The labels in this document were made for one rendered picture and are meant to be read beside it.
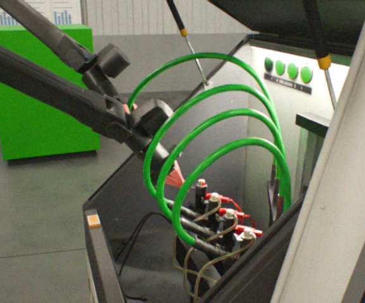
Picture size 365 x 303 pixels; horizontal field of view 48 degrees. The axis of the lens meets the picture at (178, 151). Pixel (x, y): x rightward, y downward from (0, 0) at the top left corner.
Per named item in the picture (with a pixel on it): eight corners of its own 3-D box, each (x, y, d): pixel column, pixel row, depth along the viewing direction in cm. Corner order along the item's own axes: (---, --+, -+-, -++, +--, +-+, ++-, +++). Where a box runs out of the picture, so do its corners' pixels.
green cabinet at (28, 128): (89, 133, 512) (81, 23, 468) (100, 156, 436) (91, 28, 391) (7, 141, 483) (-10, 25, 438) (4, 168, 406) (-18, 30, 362)
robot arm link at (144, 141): (119, 129, 96) (114, 139, 91) (140, 111, 94) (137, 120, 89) (139, 150, 98) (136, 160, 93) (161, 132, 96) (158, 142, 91)
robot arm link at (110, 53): (82, 64, 113) (64, 55, 105) (112, 34, 110) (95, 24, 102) (106, 96, 110) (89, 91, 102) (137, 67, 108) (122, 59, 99)
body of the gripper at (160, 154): (182, 157, 93) (160, 134, 91) (149, 186, 94) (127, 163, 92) (180, 148, 99) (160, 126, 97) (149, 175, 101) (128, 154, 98)
